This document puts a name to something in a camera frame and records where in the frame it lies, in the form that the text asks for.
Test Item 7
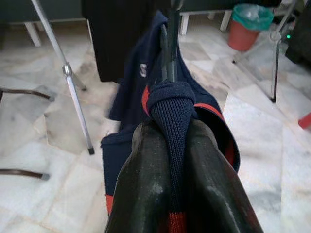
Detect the black TV cabinet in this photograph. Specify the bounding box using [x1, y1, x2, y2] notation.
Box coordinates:
[0, 0, 302, 47]

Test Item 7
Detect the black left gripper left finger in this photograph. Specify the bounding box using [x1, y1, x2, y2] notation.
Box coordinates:
[104, 122, 172, 233]

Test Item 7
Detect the silver clothes rail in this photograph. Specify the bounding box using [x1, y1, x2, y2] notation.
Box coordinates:
[30, 0, 296, 155]

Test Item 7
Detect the black T-shirt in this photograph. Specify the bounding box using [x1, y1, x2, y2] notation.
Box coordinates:
[81, 0, 157, 83]

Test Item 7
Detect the red bin with green liner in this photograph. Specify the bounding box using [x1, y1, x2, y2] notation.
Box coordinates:
[227, 4, 275, 52]

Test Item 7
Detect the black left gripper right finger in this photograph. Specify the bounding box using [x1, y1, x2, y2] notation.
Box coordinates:
[187, 118, 264, 233]

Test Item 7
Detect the navy shirt with red stripes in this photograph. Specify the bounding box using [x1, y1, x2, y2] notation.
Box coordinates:
[101, 11, 242, 233]

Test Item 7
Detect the brown table leg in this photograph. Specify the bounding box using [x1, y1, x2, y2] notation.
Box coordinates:
[0, 168, 51, 181]
[0, 86, 55, 102]

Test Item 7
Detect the black device with green light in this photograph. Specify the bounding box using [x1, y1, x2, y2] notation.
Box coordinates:
[284, 7, 311, 65]

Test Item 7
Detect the red plastic stool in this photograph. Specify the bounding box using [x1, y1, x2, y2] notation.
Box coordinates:
[298, 112, 311, 131]

